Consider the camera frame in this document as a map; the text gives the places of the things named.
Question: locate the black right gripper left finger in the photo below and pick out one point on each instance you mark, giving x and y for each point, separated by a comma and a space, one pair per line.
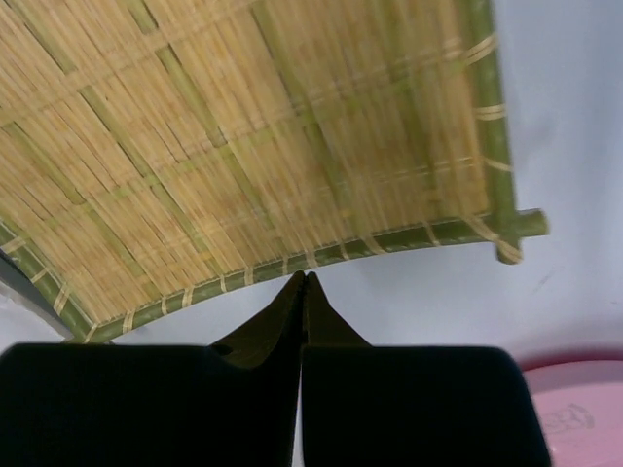
231, 403

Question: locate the pink plastic plate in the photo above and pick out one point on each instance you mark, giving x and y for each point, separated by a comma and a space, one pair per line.
579, 405

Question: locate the square bamboo woven tray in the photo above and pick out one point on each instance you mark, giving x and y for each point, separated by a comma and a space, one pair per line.
157, 154

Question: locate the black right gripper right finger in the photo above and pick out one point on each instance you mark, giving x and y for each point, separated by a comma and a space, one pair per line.
423, 405

